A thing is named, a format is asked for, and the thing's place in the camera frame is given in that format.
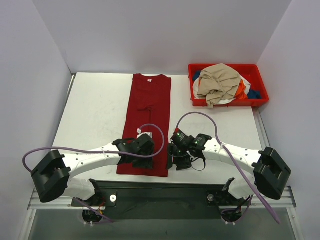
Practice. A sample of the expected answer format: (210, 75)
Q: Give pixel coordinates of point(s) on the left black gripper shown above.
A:
(143, 163)

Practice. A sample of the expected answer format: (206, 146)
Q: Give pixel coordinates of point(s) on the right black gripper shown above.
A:
(178, 161)

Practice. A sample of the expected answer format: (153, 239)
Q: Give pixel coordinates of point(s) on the red t-shirt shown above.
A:
(149, 103)

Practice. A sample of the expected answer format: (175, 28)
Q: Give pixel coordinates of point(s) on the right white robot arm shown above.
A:
(269, 172)

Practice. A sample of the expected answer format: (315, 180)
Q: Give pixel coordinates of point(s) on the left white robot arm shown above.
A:
(55, 175)

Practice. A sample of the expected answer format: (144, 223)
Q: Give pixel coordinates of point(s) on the beige t-shirt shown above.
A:
(218, 83)

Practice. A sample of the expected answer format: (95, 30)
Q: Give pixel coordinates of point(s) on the orange t-shirt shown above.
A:
(240, 93)

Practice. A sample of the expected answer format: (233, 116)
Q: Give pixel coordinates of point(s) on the blue t-shirt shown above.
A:
(251, 94)

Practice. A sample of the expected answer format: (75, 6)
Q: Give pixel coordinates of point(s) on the red plastic bin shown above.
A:
(249, 71)

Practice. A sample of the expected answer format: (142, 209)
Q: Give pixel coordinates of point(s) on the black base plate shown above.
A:
(122, 200)

